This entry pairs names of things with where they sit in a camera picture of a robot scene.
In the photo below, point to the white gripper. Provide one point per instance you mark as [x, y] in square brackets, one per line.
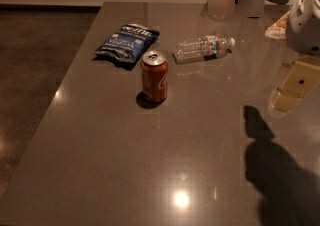
[305, 30]

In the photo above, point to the red coke can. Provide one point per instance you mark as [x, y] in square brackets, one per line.
[155, 68]

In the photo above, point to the snack packet on table edge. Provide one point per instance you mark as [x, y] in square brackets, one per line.
[278, 29]

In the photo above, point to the clear plastic water bottle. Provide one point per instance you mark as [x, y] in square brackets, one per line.
[202, 48]

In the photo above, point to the blue chip bag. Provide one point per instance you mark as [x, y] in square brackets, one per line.
[128, 43]

